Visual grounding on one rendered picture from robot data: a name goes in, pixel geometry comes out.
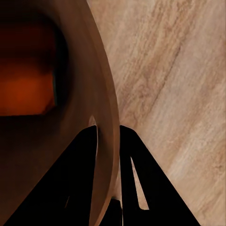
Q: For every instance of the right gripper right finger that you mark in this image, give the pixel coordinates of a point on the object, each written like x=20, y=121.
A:
x=166, y=207

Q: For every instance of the can of soda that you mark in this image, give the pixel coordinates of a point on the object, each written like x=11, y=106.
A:
x=32, y=37
x=29, y=83

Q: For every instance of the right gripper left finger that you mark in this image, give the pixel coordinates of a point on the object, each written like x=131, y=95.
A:
x=63, y=195

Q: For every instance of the trash can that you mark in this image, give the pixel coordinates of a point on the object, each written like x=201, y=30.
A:
x=30, y=144

